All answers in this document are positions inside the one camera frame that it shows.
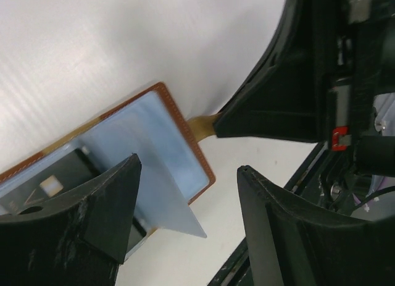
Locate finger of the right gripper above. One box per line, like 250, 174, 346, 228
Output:
214, 0, 319, 143

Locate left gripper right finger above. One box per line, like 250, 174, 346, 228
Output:
237, 166, 394, 285

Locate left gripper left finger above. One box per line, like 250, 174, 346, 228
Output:
1, 154, 141, 285

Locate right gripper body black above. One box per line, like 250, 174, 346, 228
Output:
312, 0, 394, 175

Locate brown leather card holder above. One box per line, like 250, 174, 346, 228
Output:
1, 82, 215, 258

